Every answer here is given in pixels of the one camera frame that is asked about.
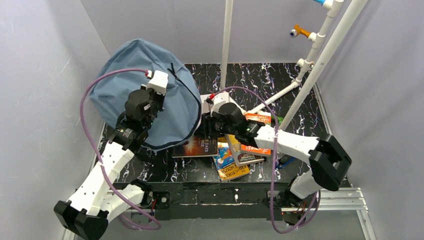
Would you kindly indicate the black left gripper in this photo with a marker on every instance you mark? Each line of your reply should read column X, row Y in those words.
column 157, row 100

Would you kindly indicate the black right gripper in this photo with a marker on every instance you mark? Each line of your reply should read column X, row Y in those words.
column 206, row 125

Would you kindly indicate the light blue student backpack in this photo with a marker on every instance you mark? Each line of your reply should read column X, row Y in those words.
column 182, row 101

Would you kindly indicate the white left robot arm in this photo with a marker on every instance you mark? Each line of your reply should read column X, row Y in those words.
column 88, row 211

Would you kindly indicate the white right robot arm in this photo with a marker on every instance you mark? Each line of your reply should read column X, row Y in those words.
column 327, row 159

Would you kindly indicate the dark three days book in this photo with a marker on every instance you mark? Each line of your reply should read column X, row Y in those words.
column 196, row 147

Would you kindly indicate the beige paperback book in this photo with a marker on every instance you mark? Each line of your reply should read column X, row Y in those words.
column 240, row 158

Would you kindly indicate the orange storey treehouse book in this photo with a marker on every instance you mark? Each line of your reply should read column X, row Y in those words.
column 254, row 150

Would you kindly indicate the colourful blue storey book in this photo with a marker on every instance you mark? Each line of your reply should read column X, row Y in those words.
column 225, row 164

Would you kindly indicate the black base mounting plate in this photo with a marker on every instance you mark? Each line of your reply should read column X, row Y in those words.
column 211, row 200

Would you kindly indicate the orange blue pipe valve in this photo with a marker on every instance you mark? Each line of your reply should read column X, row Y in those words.
column 297, row 30

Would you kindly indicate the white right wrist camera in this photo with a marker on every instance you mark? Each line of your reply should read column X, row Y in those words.
column 220, row 99

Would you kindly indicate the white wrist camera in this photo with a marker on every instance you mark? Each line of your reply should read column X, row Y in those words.
column 220, row 99
column 158, row 81

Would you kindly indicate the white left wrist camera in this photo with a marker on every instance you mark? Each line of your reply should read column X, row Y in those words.
column 158, row 81

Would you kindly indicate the aluminium rail frame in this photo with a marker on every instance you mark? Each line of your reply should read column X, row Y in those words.
column 346, row 199

